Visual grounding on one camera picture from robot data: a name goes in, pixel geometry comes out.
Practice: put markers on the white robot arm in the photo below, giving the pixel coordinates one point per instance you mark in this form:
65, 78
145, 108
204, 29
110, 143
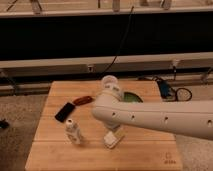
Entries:
192, 118

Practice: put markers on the small white bottle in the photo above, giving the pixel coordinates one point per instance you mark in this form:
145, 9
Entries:
73, 132

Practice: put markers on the white plastic cup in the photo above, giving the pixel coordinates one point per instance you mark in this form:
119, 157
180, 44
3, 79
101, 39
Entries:
109, 79

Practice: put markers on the green bowl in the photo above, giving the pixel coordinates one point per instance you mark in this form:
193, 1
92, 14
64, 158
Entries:
131, 97

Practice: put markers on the brown oblong case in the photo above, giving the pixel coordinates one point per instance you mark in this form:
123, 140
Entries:
83, 100

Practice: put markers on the black phone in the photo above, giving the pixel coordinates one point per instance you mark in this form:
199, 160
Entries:
64, 112

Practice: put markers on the black object on floor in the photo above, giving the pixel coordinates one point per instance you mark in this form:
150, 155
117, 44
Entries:
4, 124

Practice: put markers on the blue device with cables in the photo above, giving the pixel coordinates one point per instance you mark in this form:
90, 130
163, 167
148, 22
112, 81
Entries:
170, 94

